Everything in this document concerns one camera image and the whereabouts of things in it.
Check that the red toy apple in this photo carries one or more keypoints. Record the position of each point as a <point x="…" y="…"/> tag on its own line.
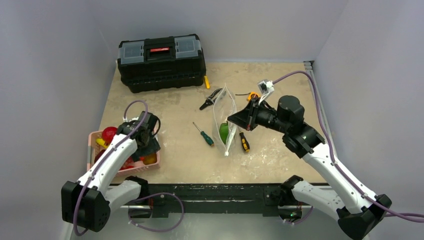
<point x="108" y="134"/>

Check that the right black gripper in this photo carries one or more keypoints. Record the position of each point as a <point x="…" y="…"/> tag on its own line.
<point x="252" y="112"/>

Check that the pink perforated plastic basket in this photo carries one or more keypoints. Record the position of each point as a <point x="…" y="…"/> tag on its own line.
<point x="94" y="151"/>

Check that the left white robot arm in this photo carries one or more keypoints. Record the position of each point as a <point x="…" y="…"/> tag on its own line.
<point x="87" y="202"/>

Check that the green toy pepper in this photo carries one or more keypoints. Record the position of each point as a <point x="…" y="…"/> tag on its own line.
<point x="224" y="132"/>

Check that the yellow toy banana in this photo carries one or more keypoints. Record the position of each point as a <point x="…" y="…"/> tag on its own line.
<point x="102" y="143"/>

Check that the green handled screwdriver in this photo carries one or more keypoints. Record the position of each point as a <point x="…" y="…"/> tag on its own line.
<point x="206" y="137"/>

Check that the orange tape measure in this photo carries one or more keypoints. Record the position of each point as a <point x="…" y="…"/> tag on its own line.
<point x="252" y="95"/>

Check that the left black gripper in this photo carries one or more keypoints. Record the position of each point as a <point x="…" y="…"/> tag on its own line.
<point x="152" y="147"/>

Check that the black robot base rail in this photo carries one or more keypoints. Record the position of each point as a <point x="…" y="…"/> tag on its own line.
<point x="266" y="199"/>

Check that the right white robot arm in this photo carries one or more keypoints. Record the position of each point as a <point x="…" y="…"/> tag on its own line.
<point x="354" y="206"/>

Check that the black plastic toolbox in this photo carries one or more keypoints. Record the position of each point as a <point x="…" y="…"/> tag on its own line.
<point x="153" y="64"/>

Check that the clear zip top bag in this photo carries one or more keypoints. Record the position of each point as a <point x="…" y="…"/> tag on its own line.
<point x="224" y="106"/>

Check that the yellow black handled screwdriver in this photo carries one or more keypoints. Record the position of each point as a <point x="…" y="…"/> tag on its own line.
<point x="244" y="142"/>

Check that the black handled pliers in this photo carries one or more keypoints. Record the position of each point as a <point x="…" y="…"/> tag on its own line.
<point x="210" y="100"/>

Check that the pink toy grape bunch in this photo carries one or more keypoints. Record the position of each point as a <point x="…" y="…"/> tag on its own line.
<point x="128" y="164"/>

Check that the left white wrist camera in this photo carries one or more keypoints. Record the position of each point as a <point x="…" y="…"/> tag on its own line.
<point x="137" y="118"/>

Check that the yellow handled tool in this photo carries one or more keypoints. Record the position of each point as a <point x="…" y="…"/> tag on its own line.
<point x="206" y="82"/>

